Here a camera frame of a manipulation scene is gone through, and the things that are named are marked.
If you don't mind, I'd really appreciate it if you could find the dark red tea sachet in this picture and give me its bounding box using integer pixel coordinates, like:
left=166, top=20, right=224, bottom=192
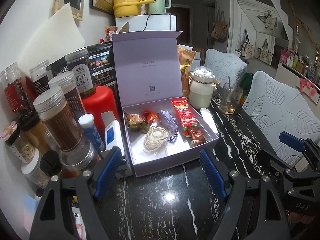
left=188, top=127, right=206, bottom=146

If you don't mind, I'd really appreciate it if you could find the cord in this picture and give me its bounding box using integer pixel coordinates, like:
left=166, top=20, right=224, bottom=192
left=143, top=119, right=171, bottom=156

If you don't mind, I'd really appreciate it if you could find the long red snack packet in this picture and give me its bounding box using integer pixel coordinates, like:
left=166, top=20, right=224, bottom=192
left=171, top=98, right=198, bottom=137

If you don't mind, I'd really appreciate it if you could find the red gold candy packet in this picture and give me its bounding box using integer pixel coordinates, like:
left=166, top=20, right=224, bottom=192
left=143, top=110, right=159, bottom=125

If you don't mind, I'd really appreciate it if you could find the orange liquid jar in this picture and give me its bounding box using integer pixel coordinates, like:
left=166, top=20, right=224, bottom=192
left=59, top=137, right=100, bottom=176

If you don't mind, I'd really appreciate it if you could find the white blue carton box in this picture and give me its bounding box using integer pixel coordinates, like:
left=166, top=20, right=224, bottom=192
left=100, top=110, right=133, bottom=178

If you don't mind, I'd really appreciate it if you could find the near light blue chair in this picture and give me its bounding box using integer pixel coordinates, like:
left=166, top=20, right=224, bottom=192
left=242, top=71, right=319, bottom=166

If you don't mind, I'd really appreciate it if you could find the light blue chair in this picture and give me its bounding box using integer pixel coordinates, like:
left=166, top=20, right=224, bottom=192
left=242, top=71, right=319, bottom=166
left=204, top=49, right=247, bottom=86

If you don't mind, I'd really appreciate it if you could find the blue white tube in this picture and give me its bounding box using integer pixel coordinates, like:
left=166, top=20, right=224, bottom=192
left=78, top=114, right=105, bottom=153

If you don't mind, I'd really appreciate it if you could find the pink green candy wrapper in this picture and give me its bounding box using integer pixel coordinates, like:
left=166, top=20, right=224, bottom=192
left=124, top=112, right=149, bottom=133

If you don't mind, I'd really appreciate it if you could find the lavender gift box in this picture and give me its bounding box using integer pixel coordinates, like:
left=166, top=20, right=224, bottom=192
left=112, top=30, right=219, bottom=177

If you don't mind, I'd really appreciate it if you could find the red plastic container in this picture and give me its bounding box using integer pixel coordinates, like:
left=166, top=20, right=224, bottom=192
left=82, top=86, right=119, bottom=140

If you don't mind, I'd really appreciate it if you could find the glass cup with spoon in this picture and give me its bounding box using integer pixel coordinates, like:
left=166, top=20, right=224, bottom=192
left=220, top=77, right=244, bottom=115

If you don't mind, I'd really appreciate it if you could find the brown powder jar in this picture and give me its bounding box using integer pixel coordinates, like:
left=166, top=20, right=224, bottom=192
left=33, top=87, right=82, bottom=152

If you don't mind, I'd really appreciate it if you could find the cream ceramic teapot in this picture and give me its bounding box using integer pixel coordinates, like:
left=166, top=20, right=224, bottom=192
left=188, top=67, right=217, bottom=109

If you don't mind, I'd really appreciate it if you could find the far light blue chair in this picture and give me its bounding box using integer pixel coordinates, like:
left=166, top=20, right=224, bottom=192
left=204, top=49, right=247, bottom=86

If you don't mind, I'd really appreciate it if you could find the black snack bag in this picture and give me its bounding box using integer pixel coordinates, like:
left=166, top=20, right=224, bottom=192
left=49, top=42, right=117, bottom=94

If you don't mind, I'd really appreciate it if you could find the dark label jar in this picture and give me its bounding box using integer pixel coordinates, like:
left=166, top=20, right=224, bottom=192
left=65, top=47, right=95, bottom=99

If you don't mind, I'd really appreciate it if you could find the red dried fruit jar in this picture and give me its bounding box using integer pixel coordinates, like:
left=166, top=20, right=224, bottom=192
left=1, top=62, right=34, bottom=125

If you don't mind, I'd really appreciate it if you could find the hanging brown tote bag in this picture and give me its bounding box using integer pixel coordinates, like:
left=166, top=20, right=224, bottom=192
left=210, top=8, right=228, bottom=42

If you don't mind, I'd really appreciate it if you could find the white mini fridge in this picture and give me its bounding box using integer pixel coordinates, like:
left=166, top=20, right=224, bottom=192
left=116, top=14, right=177, bottom=31

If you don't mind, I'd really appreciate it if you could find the yellow pot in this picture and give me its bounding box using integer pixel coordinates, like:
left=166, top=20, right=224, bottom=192
left=113, top=0, right=156, bottom=18

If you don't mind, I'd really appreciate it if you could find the green electric kettle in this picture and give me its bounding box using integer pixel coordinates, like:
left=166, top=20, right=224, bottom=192
left=149, top=0, right=172, bottom=15

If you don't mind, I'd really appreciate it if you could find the purple drawstring pouch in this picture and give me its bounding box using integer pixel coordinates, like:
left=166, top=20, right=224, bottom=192
left=159, top=109, right=178, bottom=143

